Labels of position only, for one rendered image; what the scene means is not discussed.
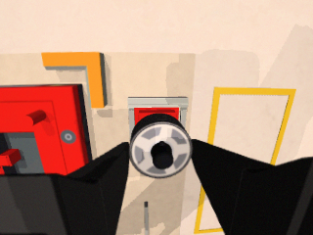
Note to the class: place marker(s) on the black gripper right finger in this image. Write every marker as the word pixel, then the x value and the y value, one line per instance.
pixel 251 197

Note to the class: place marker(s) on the yellow rectangular outline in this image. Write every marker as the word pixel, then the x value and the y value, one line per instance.
pixel 213 115

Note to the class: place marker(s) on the white and grey wheel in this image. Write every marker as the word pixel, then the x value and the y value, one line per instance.
pixel 151 130

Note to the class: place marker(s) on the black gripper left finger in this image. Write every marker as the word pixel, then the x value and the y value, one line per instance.
pixel 86 201

